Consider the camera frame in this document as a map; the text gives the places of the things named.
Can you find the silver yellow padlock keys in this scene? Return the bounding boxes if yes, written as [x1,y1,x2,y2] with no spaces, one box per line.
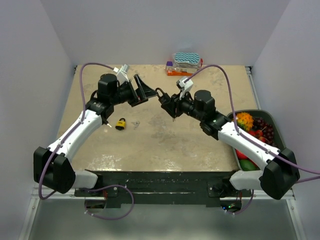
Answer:
[131,121,140,130]

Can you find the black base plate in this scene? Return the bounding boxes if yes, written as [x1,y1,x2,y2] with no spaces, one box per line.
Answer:
[75,171,251,208]

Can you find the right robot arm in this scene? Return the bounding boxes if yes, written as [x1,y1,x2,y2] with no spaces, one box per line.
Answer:
[158,90,300,200]

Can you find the orange box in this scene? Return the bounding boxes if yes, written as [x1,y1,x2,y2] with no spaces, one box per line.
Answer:
[165,61,198,76]

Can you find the red apple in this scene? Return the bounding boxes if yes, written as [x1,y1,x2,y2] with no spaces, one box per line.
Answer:
[235,149,249,160]

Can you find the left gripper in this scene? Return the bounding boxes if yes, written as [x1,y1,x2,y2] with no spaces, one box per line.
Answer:
[111,74,159,108]

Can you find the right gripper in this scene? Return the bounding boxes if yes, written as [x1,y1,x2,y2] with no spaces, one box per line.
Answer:
[161,90,204,122]

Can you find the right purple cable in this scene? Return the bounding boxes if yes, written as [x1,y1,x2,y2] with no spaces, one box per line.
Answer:
[185,64,320,215]

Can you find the aluminium rail frame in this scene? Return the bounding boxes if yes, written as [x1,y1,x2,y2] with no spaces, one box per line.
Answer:
[18,64,306,240]

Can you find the green mango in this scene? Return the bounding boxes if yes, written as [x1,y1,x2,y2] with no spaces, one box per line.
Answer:
[239,159,259,171]

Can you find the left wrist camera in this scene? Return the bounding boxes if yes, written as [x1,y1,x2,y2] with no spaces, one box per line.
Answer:
[113,64,130,85]

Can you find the dark grapes bunch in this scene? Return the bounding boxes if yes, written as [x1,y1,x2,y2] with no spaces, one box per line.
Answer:
[252,117,277,147]

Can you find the blue zigzag sponge pack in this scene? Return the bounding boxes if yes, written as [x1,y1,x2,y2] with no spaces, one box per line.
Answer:
[173,52,203,69]

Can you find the orange spiky fruit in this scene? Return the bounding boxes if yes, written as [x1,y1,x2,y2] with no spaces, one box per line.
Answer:
[235,112,254,132]

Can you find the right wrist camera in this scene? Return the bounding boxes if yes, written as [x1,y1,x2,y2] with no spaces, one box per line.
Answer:
[176,76,194,100]

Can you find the grey fruit tray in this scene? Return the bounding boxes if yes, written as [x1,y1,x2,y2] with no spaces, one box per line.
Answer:
[218,109,296,175]

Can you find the yellow padlock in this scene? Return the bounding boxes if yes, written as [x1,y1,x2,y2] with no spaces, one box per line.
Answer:
[115,117,126,131]

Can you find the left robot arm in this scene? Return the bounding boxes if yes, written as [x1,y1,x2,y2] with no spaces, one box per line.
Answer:
[33,73,157,196]

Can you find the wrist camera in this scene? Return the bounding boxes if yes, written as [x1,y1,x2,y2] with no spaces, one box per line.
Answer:
[176,76,194,100]
[113,64,130,85]

